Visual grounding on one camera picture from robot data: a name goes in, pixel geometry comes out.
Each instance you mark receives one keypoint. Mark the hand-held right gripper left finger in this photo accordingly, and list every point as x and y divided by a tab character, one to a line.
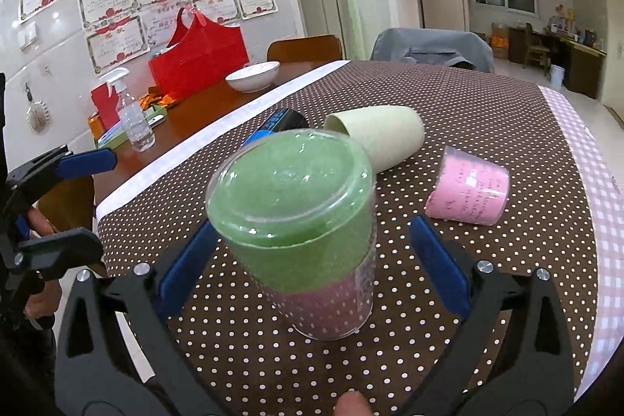
187	270

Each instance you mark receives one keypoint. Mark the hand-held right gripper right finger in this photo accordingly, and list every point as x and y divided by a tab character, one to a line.
441	265

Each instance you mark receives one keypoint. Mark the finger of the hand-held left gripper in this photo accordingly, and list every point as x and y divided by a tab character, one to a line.
63	245
87	160

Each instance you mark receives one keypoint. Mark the clear green and pink cup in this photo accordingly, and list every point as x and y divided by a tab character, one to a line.
292	221

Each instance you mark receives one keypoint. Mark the beige cup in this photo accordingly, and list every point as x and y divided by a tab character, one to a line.
385	138

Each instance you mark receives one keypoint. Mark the person's left hand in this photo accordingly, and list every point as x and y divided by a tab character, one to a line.
45	299

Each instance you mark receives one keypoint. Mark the person's right hand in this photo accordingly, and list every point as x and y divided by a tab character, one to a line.
353	405

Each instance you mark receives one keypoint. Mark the red envelope box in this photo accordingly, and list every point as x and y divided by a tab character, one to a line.
103	104

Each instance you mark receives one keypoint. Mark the clear spray bottle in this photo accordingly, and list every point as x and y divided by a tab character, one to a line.
134	118

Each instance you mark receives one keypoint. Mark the green tray with orange items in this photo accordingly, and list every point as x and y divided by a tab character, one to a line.
155	104

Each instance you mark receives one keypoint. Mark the red gift bag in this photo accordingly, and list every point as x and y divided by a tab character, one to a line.
200	65

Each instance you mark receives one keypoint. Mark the brown polka dot tablecloth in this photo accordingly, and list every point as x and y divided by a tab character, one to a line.
487	114

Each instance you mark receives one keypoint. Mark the pink checked tablecloth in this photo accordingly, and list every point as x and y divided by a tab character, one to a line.
599	250

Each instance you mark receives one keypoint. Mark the black and blue object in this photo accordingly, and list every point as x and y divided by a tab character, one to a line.
287	119

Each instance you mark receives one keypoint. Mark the white bowl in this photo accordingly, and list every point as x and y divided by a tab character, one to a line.
253	75

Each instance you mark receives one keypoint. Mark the white bucket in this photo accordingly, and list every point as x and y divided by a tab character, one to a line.
557	76

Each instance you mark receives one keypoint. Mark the grey covered chair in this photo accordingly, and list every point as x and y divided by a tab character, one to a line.
429	43

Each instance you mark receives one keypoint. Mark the cardboard box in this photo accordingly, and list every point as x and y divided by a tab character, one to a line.
499	40

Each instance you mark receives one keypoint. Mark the small wooden chair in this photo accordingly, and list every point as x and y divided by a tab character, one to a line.
535	50

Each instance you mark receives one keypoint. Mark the dark wooden desk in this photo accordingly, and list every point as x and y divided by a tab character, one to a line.
582	65

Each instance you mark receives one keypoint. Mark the group of small bottles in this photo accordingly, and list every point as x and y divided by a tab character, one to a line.
568	26

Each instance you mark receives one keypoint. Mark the hanging wall ornament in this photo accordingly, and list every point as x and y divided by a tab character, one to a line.
36	116

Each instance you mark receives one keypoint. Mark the white wall switch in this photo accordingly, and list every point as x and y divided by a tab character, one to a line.
27	37

